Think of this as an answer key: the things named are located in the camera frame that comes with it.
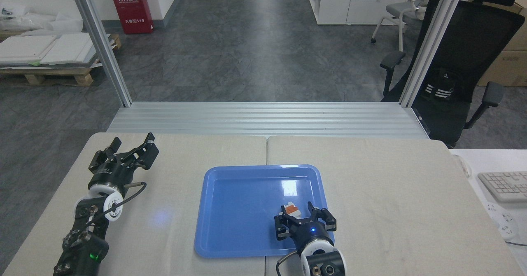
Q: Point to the white power strip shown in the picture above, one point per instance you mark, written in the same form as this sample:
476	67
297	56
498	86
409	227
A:
504	220

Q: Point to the white keyboard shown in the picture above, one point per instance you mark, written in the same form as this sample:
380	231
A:
505	185

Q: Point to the white flat boards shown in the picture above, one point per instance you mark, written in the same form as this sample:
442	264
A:
45	49

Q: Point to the silver aluminium post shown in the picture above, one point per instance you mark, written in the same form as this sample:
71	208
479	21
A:
101	45
432	41

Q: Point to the white switch part green button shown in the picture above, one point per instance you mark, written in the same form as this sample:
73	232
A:
290	209

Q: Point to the white computer mouse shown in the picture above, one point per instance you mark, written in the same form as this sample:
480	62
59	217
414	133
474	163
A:
464	167

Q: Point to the wooden pallet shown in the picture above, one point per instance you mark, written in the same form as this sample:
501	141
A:
53	76

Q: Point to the white drawer cabinet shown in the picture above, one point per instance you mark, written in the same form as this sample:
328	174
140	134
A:
350	2

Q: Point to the white foam packing sheets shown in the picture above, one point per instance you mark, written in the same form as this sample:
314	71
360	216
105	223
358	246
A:
41	22

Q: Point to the brown cardboard boxes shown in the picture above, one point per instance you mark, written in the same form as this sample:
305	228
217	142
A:
506	61

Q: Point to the red fire extinguisher box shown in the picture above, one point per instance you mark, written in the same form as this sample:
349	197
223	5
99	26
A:
131	8

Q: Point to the silver aluminium profile platform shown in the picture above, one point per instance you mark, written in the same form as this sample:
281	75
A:
263	119

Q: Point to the blue plastic tray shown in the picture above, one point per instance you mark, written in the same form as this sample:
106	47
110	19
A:
247	210

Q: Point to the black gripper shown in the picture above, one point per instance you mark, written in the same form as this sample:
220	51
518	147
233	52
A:
113	173
311	230

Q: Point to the black office chair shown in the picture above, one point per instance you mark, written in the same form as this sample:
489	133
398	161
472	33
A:
465	61

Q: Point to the white grey office chair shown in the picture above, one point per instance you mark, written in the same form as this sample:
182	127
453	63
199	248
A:
401	10

